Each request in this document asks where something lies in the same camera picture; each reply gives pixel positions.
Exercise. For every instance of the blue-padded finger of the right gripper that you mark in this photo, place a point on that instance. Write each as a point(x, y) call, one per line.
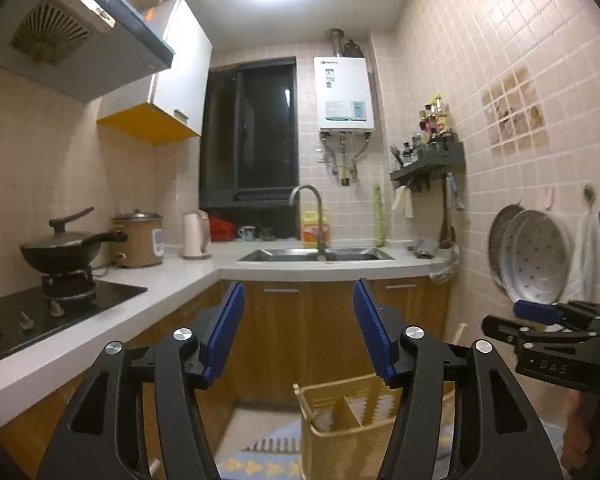
point(525, 322)

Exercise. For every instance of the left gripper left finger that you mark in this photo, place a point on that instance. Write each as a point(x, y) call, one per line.
point(102, 434)

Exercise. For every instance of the wooden kitchen cabinets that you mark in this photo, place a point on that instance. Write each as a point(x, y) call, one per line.
point(291, 333)

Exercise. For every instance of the grey hanging towel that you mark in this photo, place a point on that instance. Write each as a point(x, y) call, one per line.
point(583, 280)

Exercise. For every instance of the perforated metal steamer tray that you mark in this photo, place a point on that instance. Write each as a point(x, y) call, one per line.
point(534, 257)

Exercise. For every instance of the white countertop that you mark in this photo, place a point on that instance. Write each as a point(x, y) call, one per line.
point(31, 374)

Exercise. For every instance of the brown rice cooker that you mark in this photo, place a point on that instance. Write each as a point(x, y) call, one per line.
point(144, 246)

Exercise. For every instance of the black gas stove top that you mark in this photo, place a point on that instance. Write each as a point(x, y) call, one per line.
point(28, 317)

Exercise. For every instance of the beige slotted utensil basket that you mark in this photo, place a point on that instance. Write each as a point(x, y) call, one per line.
point(346, 427)

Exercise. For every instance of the black wok with lid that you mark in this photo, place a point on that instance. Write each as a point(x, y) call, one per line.
point(67, 251)

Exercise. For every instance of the pink electric kettle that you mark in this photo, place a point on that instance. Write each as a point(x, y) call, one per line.
point(196, 236)

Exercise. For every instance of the red basket on sill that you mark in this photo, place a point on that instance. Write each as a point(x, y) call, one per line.
point(221, 230)

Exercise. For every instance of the white mug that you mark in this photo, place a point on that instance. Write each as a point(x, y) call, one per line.
point(247, 233)

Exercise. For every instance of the green hanging brush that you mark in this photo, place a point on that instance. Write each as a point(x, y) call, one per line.
point(379, 220)

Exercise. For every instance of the stainless steel sink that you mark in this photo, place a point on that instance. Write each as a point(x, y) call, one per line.
point(313, 255)

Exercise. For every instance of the yellow detergent bottle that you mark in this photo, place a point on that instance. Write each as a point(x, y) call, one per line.
point(311, 231)

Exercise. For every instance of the dark window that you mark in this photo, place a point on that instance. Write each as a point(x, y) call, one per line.
point(249, 142)

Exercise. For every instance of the white gas water heater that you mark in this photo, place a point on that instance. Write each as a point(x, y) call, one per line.
point(343, 98)

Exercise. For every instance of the range hood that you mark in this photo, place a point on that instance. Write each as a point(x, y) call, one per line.
point(83, 48)

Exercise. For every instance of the black wall spice shelf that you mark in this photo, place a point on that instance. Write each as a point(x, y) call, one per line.
point(420, 175)

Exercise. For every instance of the white wall cabinet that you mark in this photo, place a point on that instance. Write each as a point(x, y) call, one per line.
point(167, 106)

